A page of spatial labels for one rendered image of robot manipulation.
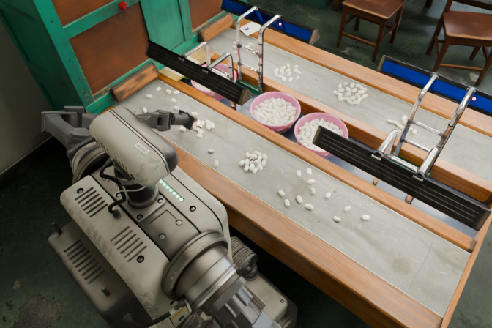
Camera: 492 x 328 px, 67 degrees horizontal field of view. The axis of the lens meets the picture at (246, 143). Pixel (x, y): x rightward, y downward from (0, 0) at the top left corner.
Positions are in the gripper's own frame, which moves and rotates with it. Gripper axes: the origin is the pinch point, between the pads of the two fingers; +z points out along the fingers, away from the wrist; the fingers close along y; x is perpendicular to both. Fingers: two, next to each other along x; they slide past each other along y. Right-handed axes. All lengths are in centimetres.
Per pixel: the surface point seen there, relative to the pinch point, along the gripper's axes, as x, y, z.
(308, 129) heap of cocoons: -17, -44, 32
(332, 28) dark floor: -91, 46, 232
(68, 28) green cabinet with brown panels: -20, 50, -45
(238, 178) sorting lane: 13.0, -35.4, -2.7
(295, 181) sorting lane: 4, -57, 8
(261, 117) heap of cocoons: -11.9, -19.9, 26.5
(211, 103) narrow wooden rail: -7.4, 6.8, 16.9
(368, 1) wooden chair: -118, 10, 194
